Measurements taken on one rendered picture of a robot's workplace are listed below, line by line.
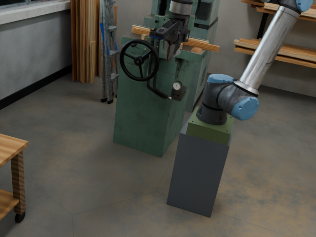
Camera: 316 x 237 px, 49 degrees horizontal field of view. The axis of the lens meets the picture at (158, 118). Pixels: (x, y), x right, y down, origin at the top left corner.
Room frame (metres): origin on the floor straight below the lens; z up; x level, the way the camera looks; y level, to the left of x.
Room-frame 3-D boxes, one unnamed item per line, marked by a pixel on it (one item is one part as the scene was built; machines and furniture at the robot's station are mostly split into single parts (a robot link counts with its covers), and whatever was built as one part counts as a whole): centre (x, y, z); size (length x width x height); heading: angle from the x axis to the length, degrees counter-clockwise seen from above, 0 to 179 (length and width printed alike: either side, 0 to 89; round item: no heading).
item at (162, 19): (2.59, 0.08, 1.03); 0.14 x 0.07 x 0.09; 164
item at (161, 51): (2.36, 0.07, 0.91); 0.15 x 0.14 x 0.09; 74
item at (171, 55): (1.48, -0.03, 1.11); 0.06 x 0.03 x 0.09; 140
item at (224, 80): (1.90, -0.33, 0.82); 0.17 x 0.15 x 0.18; 34
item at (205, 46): (2.53, -0.04, 0.92); 0.66 x 0.02 x 0.04; 74
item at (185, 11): (1.49, -0.02, 1.30); 0.10 x 0.09 x 0.05; 50
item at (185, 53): (2.44, 0.05, 0.87); 0.61 x 0.30 x 0.06; 74
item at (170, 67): (2.68, 0.05, 0.76); 0.57 x 0.45 x 0.09; 164
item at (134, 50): (2.51, 0.11, 0.82); 0.40 x 0.21 x 0.04; 74
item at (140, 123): (2.68, 0.06, 0.36); 0.58 x 0.45 x 0.71; 164
